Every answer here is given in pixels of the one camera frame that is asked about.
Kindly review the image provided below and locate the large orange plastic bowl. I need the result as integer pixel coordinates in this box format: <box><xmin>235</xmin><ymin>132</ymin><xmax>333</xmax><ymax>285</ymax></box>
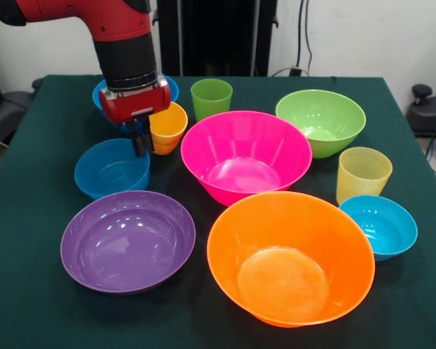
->
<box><xmin>206</xmin><ymin>190</ymin><xmax>376</xmax><ymax>328</ymax></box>

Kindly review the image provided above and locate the translucent blue ribbed bowl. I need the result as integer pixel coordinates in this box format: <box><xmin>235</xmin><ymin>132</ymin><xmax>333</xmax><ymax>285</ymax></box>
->
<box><xmin>74</xmin><ymin>137</ymin><xmax>152</xmax><ymax>200</ymax></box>

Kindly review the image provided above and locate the green plastic bowl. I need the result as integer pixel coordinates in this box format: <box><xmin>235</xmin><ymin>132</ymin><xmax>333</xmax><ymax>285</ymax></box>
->
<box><xmin>275</xmin><ymin>89</ymin><xmax>367</xmax><ymax>159</ymax></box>

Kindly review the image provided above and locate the purple plastic bowl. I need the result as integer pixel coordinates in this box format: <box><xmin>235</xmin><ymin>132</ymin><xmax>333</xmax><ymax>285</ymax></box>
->
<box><xmin>60</xmin><ymin>190</ymin><xmax>197</xmax><ymax>295</ymax></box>

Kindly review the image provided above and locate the black swivel chair base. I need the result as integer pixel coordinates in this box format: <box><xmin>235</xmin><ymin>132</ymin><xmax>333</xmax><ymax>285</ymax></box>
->
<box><xmin>406</xmin><ymin>84</ymin><xmax>436</xmax><ymax>163</ymax></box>

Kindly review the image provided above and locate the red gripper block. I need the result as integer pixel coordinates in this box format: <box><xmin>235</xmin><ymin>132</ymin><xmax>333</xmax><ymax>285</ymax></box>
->
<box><xmin>98</xmin><ymin>85</ymin><xmax>172</xmax><ymax>158</ymax></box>

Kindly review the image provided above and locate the translucent yellow plastic cup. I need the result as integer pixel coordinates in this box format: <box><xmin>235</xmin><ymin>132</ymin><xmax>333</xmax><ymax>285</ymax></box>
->
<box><xmin>336</xmin><ymin>146</ymin><xmax>393</xmax><ymax>205</ymax></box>

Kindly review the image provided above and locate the large pink plastic bowl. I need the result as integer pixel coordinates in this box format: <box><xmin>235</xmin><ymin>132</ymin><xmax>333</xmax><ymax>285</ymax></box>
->
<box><xmin>180</xmin><ymin>110</ymin><xmax>313</xmax><ymax>207</ymax></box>

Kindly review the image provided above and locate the black hanging cable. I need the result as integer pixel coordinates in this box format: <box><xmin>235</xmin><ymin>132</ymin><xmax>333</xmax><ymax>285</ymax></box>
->
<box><xmin>270</xmin><ymin>0</ymin><xmax>314</xmax><ymax>77</ymax></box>

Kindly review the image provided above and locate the dark green tablecloth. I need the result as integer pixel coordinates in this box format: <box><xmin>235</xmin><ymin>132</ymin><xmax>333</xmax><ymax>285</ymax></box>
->
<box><xmin>0</xmin><ymin>74</ymin><xmax>436</xmax><ymax>349</ymax></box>

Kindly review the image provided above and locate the large blue plastic bowl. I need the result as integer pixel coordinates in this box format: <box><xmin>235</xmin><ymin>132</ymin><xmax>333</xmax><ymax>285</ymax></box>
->
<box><xmin>92</xmin><ymin>74</ymin><xmax>180</xmax><ymax>134</ymax></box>

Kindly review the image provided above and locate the black office chair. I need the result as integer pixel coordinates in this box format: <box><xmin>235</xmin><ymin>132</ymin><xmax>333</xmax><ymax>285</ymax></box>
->
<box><xmin>0</xmin><ymin>78</ymin><xmax>44</xmax><ymax>148</ymax></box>

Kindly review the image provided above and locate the yellow-orange plastic cup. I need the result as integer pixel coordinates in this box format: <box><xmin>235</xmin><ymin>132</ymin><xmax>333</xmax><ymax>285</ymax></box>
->
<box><xmin>150</xmin><ymin>136</ymin><xmax>181</xmax><ymax>156</ymax></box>
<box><xmin>148</xmin><ymin>101</ymin><xmax>189</xmax><ymax>145</ymax></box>

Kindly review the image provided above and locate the green plastic cup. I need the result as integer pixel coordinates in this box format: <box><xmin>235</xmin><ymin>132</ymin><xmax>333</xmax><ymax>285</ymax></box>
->
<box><xmin>190</xmin><ymin>78</ymin><xmax>234</xmax><ymax>123</ymax></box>

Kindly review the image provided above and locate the small cyan plastic bowl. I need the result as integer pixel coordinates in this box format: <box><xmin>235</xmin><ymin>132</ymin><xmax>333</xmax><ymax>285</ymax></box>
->
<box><xmin>338</xmin><ymin>195</ymin><xmax>419</xmax><ymax>262</ymax></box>

